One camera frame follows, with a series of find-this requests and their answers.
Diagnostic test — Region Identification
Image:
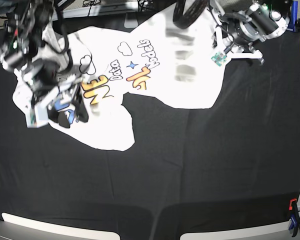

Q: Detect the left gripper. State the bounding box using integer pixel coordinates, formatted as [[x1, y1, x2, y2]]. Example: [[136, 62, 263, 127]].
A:
[[212, 12, 264, 65]]

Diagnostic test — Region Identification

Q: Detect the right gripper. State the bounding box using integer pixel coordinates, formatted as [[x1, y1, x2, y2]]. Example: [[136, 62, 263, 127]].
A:
[[13, 58, 89, 129]]

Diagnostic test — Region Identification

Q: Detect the white printed t-shirt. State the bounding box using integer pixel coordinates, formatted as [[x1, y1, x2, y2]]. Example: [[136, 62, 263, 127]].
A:
[[11, 4, 227, 152]]

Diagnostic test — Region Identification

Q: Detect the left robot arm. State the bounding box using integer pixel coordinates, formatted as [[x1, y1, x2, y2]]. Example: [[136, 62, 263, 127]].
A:
[[173, 0, 292, 67]]

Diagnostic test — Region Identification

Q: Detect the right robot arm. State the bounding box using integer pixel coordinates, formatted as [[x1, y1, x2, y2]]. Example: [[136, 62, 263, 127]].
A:
[[0, 0, 89, 129]]

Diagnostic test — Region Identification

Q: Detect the blue clamp top right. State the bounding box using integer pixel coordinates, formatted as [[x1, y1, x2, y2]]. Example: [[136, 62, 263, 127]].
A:
[[285, 0, 300, 33]]

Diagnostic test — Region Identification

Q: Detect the black table cloth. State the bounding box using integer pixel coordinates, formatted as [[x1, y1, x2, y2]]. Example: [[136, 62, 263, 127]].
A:
[[0, 31, 300, 240]]

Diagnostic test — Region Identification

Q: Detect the red blue clamp bottom right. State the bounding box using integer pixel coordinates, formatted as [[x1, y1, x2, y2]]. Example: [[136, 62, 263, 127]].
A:
[[288, 198, 300, 238]]

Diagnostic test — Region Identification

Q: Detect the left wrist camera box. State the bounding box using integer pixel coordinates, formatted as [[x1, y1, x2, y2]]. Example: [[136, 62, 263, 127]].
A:
[[211, 51, 227, 67]]

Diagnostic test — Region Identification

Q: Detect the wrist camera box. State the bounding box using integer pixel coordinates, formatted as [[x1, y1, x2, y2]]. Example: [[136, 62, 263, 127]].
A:
[[211, 51, 227, 67], [25, 103, 49, 128]]

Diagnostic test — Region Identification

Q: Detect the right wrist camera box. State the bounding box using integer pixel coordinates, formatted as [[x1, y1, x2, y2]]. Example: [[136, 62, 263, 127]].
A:
[[25, 103, 49, 128]]

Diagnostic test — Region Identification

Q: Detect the grey camera mount base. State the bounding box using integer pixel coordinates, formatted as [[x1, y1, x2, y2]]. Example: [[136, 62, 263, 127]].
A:
[[124, 12, 139, 29]]

